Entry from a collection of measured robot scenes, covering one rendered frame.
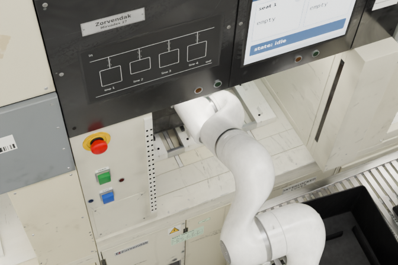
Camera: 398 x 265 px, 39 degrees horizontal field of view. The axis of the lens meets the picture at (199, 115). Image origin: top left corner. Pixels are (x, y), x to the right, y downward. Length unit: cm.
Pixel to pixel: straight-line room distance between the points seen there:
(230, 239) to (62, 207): 52
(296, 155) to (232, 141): 71
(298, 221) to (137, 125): 44
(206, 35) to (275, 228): 43
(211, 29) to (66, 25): 31
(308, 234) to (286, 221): 5
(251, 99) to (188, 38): 86
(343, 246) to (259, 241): 75
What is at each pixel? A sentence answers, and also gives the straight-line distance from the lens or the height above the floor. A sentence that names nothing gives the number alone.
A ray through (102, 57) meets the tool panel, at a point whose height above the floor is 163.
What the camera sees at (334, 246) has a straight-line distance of 191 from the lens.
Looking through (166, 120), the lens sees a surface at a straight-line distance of 180.
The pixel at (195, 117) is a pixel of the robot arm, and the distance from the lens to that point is 151.
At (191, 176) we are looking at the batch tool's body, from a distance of 185.
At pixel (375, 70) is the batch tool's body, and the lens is 158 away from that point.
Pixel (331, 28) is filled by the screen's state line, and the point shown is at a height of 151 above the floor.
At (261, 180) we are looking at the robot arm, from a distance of 119.
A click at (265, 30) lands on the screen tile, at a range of 129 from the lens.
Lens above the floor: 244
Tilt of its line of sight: 52 degrees down
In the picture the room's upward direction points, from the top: 3 degrees clockwise
